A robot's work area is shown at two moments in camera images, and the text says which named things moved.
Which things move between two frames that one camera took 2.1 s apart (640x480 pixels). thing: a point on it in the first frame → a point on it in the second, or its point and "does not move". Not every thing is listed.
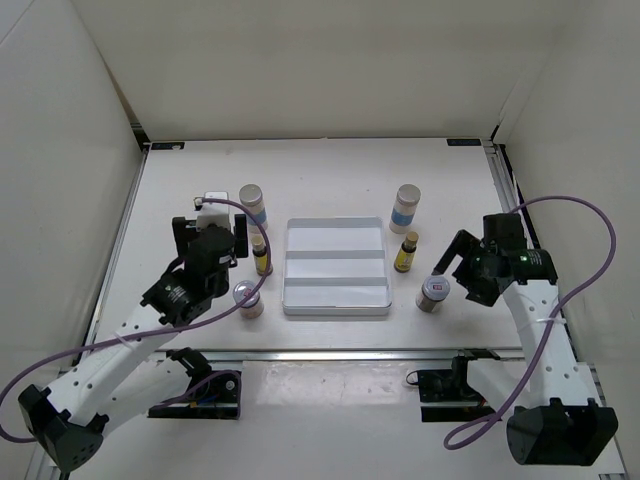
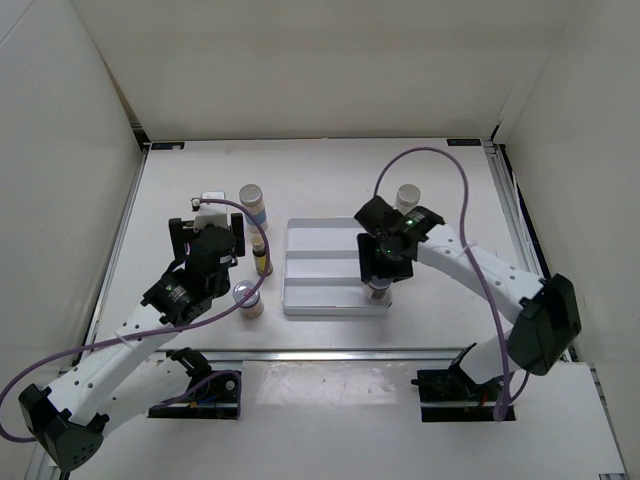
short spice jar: [253, 308] does not move
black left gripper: [181, 234] does not move
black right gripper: [467, 245] → [370, 265]
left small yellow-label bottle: [260, 252] does not move
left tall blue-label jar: [251, 196] does not move
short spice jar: [435, 289] → [378, 287]
